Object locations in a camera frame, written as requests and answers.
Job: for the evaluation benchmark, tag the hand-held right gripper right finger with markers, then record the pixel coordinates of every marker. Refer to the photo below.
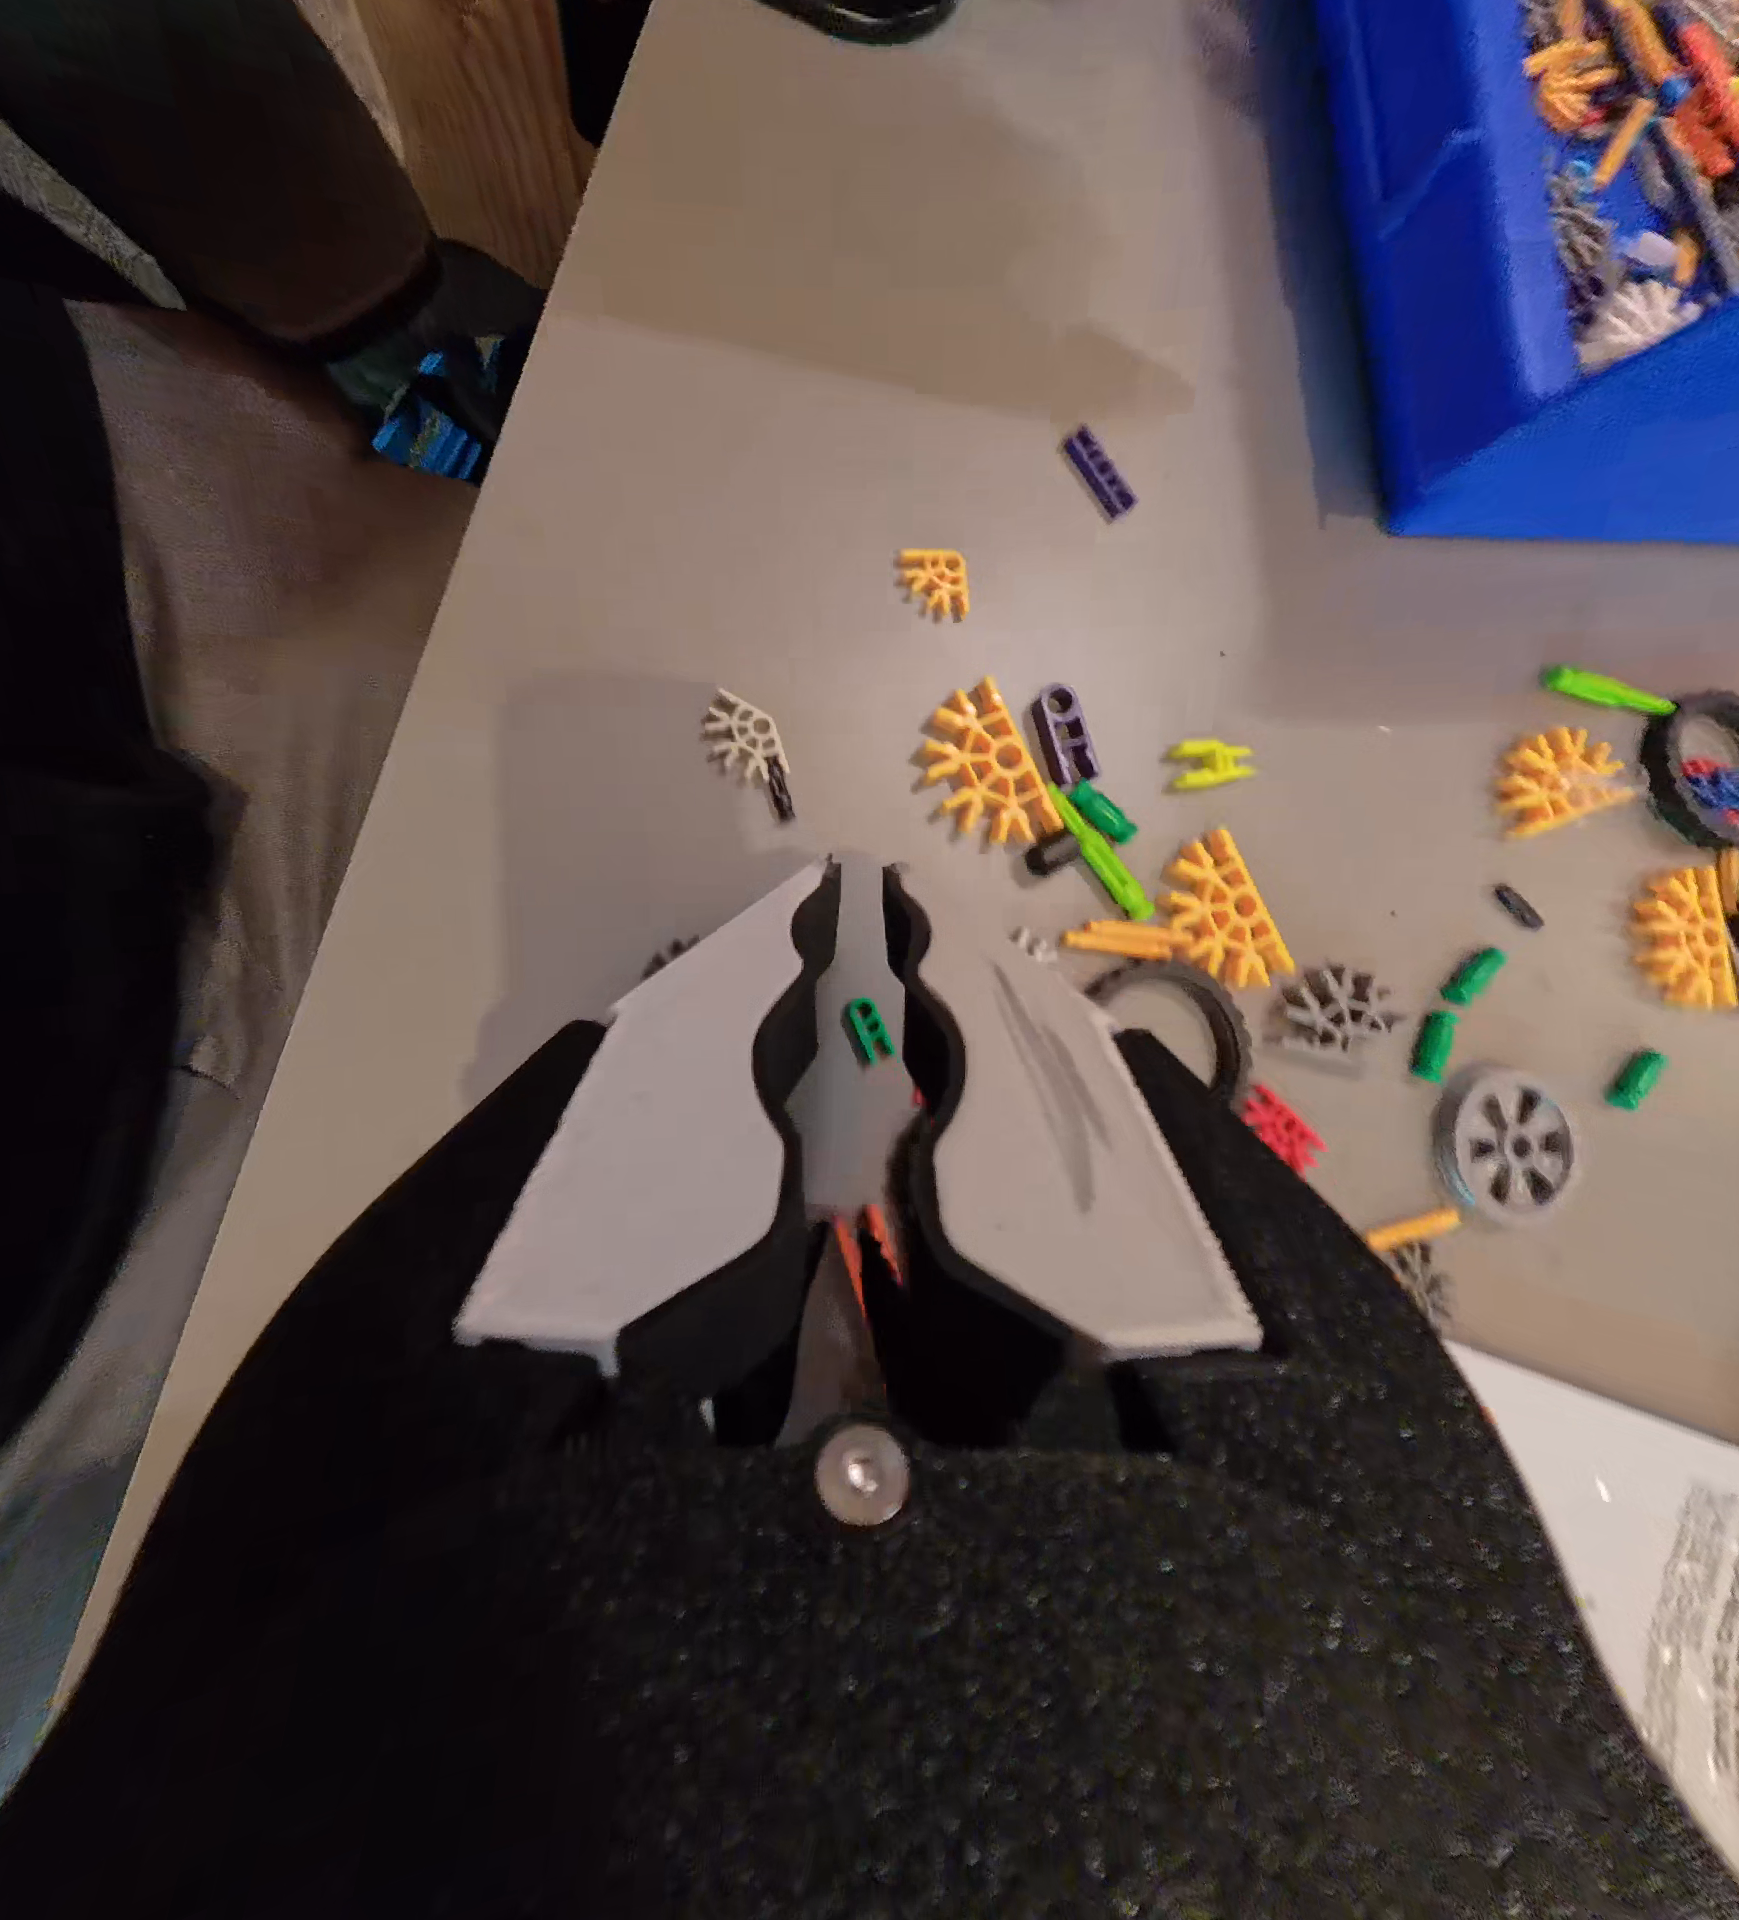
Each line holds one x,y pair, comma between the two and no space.
1019,1246

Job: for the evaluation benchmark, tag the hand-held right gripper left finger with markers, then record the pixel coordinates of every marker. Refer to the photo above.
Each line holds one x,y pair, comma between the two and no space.
643,1172

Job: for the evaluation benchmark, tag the blue plastic bin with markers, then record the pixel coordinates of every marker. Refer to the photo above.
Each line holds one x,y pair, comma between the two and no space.
1438,301

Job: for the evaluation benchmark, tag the pile of toy building pieces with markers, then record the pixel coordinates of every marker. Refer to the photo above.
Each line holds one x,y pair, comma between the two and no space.
1680,136

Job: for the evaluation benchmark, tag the small green clip connector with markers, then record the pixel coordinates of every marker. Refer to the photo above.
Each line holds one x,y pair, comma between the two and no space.
869,1035

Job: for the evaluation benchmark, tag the red fan connector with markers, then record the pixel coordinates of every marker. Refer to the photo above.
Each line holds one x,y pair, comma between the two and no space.
1282,1126

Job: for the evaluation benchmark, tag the black rubber tire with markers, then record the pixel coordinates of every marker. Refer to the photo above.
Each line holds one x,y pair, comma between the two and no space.
1207,1002
1651,772

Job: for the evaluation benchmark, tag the lime green rod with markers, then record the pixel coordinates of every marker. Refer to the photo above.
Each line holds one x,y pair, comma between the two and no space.
1604,690
1117,879

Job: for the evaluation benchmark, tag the dark grey fan connector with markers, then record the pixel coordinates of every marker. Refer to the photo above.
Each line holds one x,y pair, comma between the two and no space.
1326,1013

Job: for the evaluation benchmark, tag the black cylinder spacer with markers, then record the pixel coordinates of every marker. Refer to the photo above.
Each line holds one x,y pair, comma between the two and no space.
1052,854

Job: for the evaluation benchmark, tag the yellow fan connector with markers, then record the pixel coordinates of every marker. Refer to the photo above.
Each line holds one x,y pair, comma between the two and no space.
1687,939
983,758
1226,908
1552,784

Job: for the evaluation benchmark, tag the dark grey snowflake connector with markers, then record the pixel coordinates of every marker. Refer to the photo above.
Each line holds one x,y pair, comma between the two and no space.
1424,1279

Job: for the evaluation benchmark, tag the dark green short rod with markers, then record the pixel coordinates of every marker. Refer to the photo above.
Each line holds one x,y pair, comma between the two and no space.
1104,812
1432,1046
1472,977
1636,1080

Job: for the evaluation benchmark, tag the grey spoked wheel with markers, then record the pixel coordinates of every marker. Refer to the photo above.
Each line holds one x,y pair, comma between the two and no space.
1518,1148

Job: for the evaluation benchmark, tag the purple holed connector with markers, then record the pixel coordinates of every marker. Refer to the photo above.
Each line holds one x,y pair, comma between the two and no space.
1065,737

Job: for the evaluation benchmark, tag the lime yellow clip connector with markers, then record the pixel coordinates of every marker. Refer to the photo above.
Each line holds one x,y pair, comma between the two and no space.
1207,767

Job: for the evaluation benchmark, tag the small yellow connector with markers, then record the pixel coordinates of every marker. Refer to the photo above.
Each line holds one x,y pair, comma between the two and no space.
936,581

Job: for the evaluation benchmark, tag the printed toy packaging sheet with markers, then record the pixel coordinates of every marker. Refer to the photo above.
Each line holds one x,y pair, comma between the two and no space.
1680,1576

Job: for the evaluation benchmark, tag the blue black striped object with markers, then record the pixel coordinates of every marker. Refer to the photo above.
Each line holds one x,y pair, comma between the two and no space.
433,427

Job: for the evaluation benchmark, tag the purple flat block piece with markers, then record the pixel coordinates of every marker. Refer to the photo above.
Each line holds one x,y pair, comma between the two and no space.
1098,473

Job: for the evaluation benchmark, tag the small dark blue connector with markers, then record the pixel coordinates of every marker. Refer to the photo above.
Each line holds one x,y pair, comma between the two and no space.
1731,796

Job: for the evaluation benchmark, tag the black office chair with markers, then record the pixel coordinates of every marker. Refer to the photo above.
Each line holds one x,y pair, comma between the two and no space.
314,181

